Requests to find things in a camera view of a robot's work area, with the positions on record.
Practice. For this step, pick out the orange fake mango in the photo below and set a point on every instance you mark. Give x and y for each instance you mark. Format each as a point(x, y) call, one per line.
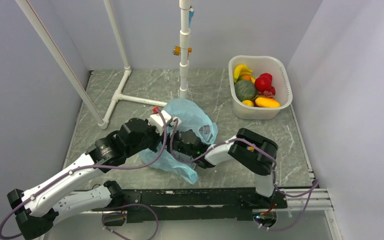
point(265, 102)

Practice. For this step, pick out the red fake apple lower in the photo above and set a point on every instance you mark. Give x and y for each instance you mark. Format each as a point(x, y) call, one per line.
point(272, 91)

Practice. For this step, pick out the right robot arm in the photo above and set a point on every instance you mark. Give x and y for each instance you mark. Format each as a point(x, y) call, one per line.
point(255, 152)

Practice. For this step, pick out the yellow green fake fruit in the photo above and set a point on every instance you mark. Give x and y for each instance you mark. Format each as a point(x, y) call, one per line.
point(246, 77)

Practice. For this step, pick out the white plastic basket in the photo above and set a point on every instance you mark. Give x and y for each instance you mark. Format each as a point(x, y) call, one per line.
point(260, 65)

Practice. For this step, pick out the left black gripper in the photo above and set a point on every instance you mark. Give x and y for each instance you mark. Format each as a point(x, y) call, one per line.
point(158, 138)

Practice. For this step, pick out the yellow fake lemon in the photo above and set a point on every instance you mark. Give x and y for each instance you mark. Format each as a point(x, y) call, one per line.
point(248, 103)

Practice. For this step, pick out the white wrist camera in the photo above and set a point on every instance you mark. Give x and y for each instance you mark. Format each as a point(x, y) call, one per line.
point(175, 123)
point(159, 118)

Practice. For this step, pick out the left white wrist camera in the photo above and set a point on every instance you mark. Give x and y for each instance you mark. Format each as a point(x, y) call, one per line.
point(159, 118)

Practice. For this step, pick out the light blue plastic bag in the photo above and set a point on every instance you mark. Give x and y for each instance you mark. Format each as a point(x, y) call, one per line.
point(193, 118)

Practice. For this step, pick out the yellow fake banana bunch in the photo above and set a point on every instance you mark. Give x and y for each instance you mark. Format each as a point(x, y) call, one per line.
point(240, 70)

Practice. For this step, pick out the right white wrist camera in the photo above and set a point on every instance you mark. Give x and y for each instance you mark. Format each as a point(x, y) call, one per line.
point(175, 123)

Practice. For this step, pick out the large red fake apple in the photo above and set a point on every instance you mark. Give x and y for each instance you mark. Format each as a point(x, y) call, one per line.
point(263, 83)

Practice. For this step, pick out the red fake apple upper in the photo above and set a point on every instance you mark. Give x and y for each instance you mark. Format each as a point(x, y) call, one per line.
point(267, 75)

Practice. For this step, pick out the white PVC pipe frame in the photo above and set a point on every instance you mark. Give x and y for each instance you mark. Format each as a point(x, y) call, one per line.
point(183, 50)

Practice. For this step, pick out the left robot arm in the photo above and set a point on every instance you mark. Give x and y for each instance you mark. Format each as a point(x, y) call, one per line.
point(38, 209)

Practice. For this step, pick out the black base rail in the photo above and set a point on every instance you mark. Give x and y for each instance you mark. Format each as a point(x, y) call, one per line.
point(239, 203)

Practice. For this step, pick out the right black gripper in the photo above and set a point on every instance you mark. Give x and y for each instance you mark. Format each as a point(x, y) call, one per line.
point(177, 134)

